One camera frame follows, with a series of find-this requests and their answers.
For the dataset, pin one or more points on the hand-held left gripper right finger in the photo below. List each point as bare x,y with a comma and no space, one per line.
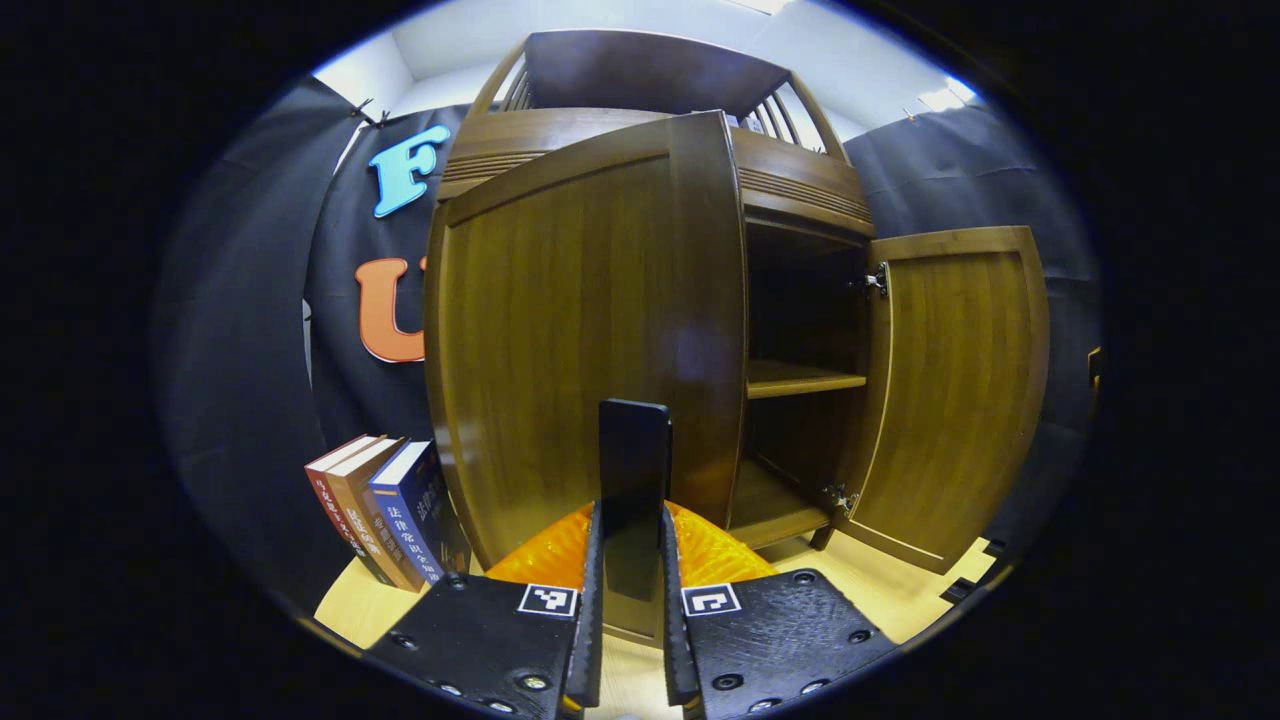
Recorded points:
676,640

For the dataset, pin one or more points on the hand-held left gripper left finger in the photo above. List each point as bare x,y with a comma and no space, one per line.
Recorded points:
593,640

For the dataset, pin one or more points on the wooden double-door shoe cabinet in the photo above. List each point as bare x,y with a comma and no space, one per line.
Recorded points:
640,70

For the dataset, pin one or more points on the wooden cabinet drawer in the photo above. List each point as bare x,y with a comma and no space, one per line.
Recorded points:
800,185

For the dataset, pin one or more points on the blue book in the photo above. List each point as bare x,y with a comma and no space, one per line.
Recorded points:
410,510

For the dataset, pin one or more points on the brown book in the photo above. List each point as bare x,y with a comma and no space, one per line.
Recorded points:
365,510

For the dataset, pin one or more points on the wooden inner shelf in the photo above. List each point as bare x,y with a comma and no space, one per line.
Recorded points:
800,378

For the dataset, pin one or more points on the red and white book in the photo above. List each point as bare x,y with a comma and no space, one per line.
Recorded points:
330,500

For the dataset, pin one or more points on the black backdrop cloth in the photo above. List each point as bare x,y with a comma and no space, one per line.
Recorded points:
240,400

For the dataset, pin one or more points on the small ceiling light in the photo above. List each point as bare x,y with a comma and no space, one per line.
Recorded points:
948,96

